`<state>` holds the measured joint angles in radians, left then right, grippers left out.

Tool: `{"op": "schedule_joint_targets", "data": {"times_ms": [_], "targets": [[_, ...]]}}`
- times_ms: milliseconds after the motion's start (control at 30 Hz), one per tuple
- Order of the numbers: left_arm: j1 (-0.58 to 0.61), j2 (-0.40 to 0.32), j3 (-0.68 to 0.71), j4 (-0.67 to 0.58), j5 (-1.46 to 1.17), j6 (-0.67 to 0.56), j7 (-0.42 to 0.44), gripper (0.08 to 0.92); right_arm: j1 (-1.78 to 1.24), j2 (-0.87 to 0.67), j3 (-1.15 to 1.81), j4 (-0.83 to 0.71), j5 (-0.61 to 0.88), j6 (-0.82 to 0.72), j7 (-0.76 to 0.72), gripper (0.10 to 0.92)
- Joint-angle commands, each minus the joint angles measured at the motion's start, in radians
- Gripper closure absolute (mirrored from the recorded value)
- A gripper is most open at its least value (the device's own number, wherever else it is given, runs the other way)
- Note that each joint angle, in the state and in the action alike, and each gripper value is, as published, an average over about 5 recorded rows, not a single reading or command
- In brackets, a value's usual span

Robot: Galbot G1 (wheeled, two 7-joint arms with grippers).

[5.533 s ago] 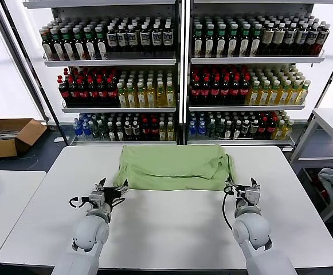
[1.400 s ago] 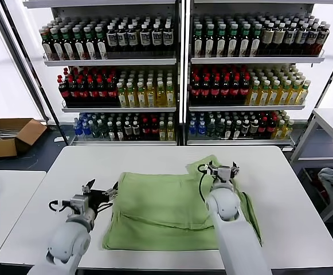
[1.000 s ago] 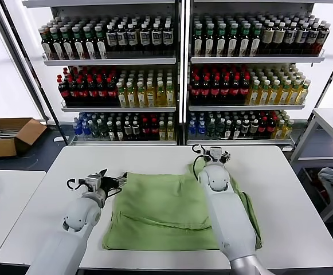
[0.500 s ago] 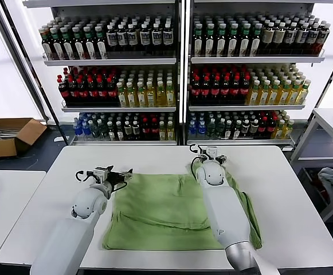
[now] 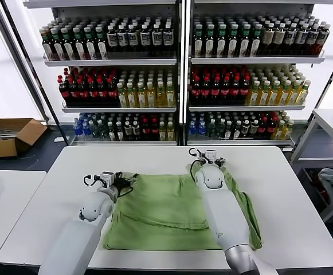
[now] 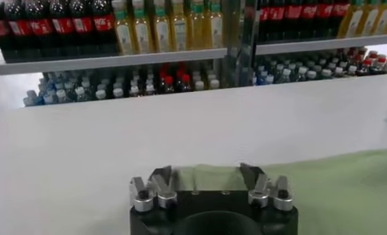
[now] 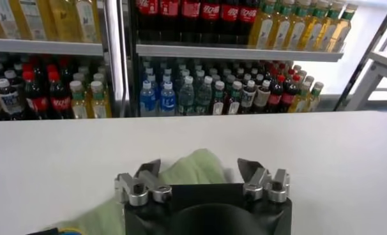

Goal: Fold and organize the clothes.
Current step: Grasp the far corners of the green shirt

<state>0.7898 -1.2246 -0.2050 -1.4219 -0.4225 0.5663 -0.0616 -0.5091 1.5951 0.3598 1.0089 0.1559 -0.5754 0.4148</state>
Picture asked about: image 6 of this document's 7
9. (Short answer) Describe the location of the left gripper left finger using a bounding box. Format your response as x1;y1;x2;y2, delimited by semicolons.
129;165;178;213

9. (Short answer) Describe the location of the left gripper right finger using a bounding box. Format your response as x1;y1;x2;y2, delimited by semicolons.
239;162;295;212

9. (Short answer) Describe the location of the light green polo shirt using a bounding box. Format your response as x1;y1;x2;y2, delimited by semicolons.
174;148;387;235

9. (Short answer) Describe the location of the grey metal shelf unit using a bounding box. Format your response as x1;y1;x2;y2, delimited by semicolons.
0;0;242;108
241;0;387;87

